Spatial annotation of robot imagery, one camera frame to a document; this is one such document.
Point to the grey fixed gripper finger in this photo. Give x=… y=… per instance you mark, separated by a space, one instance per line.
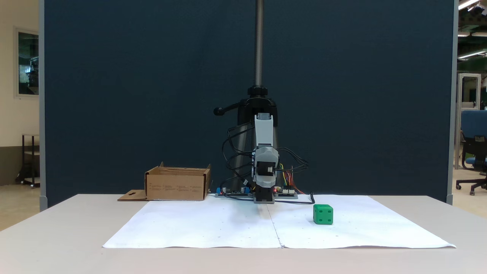
x=266 y=154

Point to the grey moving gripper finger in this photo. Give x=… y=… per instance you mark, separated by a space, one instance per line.
x=257 y=182

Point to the green die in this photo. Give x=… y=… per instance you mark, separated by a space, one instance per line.
x=323 y=215

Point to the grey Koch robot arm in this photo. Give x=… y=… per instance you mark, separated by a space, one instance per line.
x=263 y=129

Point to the blue circuit board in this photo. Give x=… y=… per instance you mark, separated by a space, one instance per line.
x=234 y=192

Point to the circuit board with red light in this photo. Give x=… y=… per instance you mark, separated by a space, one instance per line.
x=287 y=195

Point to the white paper sheet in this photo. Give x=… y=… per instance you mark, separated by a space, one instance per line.
x=228 y=224

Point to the brown cardboard box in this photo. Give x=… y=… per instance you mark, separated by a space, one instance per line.
x=175 y=186

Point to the dark blue partition panel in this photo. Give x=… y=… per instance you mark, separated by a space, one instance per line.
x=133 y=95

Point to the blue office chair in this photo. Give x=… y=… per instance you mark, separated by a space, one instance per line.
x=473 y=125

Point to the ceiling light strip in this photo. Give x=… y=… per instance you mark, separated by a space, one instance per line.
x=467 y=3
x=470 y=54

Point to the dark wheeled cart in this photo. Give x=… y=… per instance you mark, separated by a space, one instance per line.
x=23 y=160

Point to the metal frame cabinet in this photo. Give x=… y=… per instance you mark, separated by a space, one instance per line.
x=459 y=114

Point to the framed wall window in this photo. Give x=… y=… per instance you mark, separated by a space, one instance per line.
x=28 y=62

